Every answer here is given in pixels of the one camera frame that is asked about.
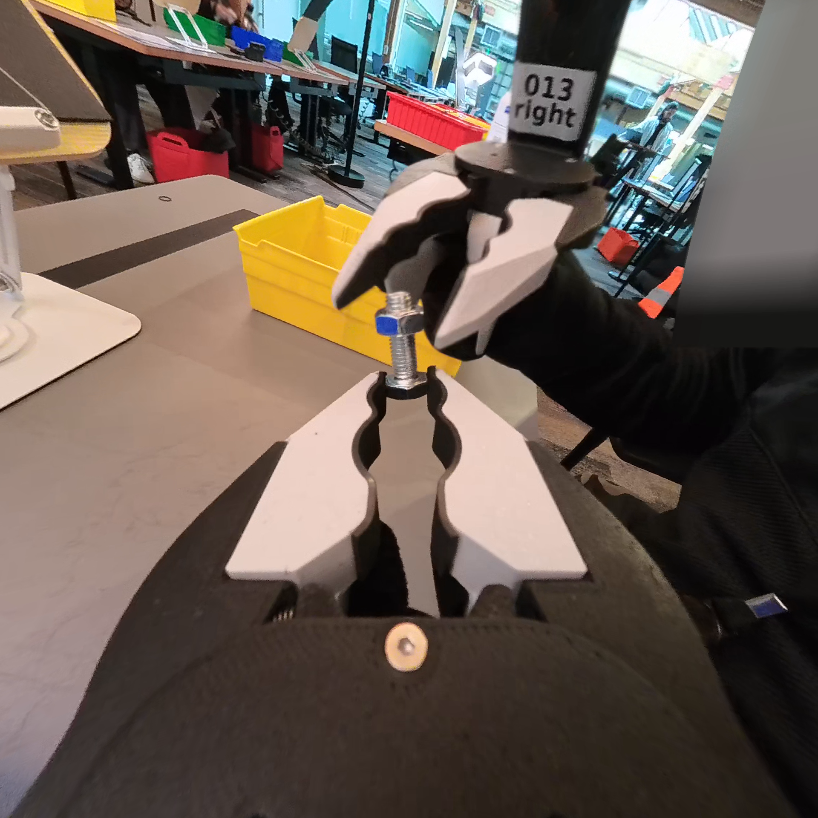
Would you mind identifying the small red crate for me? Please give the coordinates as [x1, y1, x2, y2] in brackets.
[597, 227, 640, 264]

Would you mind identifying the steel hex nut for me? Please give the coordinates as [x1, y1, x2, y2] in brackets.
[374, 305, 424, 338]

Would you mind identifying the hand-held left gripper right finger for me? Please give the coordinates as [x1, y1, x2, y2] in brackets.
[425, 366, 589, 617]

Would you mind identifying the black pole stand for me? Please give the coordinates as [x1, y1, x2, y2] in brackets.
[326, 0, 378, 189]

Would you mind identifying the yellow storage bin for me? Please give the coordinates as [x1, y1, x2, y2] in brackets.
[233, 195, 462, 378]

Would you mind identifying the steel hex bolt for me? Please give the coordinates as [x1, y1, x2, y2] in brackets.
[385, 291, 426, 391]

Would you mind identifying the orange traffic cone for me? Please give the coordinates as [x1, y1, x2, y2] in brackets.
[639, 265, 685, 320]

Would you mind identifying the small blue bin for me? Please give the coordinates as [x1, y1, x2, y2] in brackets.
[230, 26, 285, 61]

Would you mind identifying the white folding stand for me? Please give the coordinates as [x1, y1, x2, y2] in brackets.
[0, 105, 141, 410]

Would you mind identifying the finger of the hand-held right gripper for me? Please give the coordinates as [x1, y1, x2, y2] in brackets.
[435, 198, 576, 355]
[332, 169, 474, 309]

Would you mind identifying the person's right hand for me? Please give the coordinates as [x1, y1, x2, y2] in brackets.
[422, 246, 672, 423]

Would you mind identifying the red tote basket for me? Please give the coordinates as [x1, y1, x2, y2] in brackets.
[146, 127, 230, 183]
[251, 123, 285, 173]

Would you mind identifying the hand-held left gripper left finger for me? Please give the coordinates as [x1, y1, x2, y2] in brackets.
[225, 371, 394, 608]

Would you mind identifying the red storage bin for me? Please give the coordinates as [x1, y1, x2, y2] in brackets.
[386, 91, 490, 151]

